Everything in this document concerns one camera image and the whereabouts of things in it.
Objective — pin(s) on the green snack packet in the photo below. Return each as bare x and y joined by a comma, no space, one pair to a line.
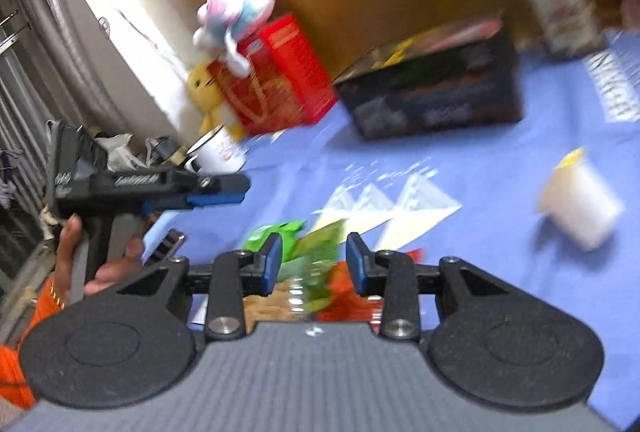
317,262
262,237

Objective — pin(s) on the red gift box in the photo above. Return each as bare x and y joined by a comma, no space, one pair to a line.
285,76

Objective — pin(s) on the white enamel mug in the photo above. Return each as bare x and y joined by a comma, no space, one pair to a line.
220,154

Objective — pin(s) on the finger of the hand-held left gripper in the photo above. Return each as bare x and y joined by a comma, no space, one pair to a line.
220,198

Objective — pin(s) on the pink and blue plush toy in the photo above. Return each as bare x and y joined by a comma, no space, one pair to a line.
240,1

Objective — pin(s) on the orange snack packet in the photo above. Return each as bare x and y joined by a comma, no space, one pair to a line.
345,302

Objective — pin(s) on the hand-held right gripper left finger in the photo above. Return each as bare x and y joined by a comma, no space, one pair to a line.
272,264

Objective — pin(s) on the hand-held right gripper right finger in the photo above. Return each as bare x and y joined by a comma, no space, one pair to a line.
356,264

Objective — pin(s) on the black cardboard box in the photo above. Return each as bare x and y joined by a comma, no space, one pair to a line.
440,96

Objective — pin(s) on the person's left hand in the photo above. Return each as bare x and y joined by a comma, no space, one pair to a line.
67,257

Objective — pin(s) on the yellow plush duck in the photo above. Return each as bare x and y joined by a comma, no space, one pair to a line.
205,86

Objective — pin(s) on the white plastic bag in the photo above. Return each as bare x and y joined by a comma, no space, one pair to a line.
117,149

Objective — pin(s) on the white wall outlet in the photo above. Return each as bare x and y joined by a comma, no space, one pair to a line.
103,23

